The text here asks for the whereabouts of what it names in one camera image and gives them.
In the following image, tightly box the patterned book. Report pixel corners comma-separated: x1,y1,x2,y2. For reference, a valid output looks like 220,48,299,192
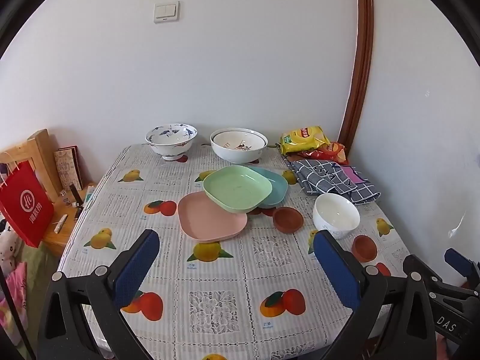
54,145,84,192

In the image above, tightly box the yellow chip bag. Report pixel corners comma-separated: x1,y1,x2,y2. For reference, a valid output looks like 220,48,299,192
280,126,331,156

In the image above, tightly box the white bowl grey swirl pattern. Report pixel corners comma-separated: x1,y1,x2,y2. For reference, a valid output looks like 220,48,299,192
209,128,268,166

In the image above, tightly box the small brown bowl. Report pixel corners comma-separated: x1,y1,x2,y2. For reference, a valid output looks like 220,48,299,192
272,206,303,233
351,235,379,263

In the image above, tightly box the white light switch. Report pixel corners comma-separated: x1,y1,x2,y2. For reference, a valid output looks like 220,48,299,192
154,1,180,24

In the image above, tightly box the pink plastic plate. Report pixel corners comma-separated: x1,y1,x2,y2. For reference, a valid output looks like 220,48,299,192
178,191,248,242

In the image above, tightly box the white bowl with lettering inside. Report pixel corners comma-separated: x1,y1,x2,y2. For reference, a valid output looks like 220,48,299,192
212,130,265,151

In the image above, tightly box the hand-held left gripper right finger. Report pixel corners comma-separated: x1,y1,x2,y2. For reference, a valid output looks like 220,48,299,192
313,229,437,360

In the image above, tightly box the black tool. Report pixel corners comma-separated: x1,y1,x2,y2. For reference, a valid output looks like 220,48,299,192
70,184,84,221

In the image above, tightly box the teal plastic plate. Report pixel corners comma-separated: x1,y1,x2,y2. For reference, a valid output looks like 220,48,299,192
247,167,289,209

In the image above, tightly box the grey checked cloth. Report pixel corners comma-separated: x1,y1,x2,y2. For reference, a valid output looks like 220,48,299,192
285,158,382,205

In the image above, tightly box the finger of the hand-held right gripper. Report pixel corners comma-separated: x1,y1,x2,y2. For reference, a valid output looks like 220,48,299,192
445,248,480,283

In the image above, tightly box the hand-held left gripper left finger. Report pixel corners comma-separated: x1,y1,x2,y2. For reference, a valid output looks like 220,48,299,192
37,229,161,360

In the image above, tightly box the plain white bowl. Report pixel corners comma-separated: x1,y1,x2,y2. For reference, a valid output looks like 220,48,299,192
313,193,361,240

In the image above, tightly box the pink cloth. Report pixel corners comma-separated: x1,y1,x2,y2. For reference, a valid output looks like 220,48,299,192
0,262,29,346

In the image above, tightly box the red paper bag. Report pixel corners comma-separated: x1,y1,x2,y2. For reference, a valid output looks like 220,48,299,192
0,160,55,248

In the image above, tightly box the wooden chair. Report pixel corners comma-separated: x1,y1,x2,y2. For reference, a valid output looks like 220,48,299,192
0,128,96,257

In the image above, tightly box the fruit print tablecloth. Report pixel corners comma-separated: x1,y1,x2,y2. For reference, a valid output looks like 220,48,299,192
56,143,413,360

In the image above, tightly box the red chip bag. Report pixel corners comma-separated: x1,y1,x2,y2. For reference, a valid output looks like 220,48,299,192
300,141,349,166

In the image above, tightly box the blue patterned white footed bowl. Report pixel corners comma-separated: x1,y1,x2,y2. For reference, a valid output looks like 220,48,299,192
145,123,198,162

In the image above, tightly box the brown wooden door frame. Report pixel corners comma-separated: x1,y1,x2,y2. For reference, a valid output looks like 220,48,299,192
338,0,375,166

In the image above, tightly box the green plastic plate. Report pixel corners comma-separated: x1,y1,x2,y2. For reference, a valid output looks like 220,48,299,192
203,166,273,211

